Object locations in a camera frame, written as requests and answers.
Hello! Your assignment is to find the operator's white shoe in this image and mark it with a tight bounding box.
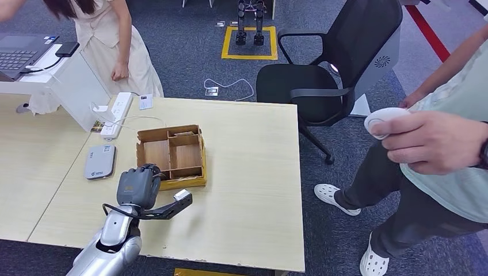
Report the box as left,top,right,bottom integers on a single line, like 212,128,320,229
314,184,362,217
359,233,390,276

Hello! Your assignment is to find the dark grey laptop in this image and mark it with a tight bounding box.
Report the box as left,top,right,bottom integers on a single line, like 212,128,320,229
0,33,59,83

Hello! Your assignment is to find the white charger cable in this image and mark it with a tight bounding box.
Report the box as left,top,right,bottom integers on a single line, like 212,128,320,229
89,102,167,136

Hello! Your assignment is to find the black wrist watch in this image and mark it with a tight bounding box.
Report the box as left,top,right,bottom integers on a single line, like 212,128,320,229
478,121,488,171

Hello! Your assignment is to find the red floor tape line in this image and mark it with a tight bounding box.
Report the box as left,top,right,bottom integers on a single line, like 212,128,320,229
405,5,450,62

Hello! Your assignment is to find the operator person's left hand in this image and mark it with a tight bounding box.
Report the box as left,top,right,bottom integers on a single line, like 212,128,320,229
369,110,485,176

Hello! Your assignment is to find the guest person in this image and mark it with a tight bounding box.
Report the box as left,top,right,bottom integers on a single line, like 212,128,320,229
0,0,165,99

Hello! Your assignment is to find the crumpled clear plastic bag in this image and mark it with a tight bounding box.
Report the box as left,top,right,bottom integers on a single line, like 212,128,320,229
26,93,63,116

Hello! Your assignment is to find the black adapter cable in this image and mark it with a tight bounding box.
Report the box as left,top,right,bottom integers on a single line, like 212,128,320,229
19,57,62,74

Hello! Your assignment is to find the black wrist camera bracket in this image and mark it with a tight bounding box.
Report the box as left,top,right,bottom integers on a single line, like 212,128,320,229
102,194,193,221

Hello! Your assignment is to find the operator person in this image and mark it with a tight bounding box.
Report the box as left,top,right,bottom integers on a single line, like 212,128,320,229
314,11,488,276

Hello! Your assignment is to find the operator's left white shoe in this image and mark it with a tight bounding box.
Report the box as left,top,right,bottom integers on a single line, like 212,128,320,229
359,233,390,276

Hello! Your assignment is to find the operator person's right hand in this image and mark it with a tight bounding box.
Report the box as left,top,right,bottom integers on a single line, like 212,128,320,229
398,91,426,109

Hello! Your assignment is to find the white floor cable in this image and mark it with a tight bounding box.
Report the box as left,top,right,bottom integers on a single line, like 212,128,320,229
203,78,255,103

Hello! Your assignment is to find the white desk shelf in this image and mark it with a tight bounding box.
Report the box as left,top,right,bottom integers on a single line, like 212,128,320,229
0,44,112,133

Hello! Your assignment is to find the operator's right white shoe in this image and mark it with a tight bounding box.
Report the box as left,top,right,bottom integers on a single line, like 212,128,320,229
314,184,362,217

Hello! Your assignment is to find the white power strip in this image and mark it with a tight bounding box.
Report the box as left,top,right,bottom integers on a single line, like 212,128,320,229
100,92,133,140

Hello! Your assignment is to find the white ID card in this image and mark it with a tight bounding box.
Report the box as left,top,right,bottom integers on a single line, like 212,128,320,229
139,93,154,111

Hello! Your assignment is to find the wooden divided box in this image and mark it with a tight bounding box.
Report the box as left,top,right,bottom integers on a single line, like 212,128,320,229
136,124,208,191

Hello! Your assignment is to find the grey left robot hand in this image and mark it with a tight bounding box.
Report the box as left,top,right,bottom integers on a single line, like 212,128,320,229
116,163,163,211

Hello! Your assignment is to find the white handheld controller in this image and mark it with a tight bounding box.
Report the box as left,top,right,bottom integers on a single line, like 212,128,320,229
363,107,411,141

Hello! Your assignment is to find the guest person's left hand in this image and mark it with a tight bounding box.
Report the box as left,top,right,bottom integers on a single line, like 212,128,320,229
111,60,129,82

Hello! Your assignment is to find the black office chair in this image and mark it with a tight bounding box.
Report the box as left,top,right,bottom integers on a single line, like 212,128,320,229
255,0,403,166

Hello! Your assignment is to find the yellow floor tape marker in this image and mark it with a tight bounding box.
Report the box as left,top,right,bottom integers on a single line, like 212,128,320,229
221,25,279,62
174,269,245,276

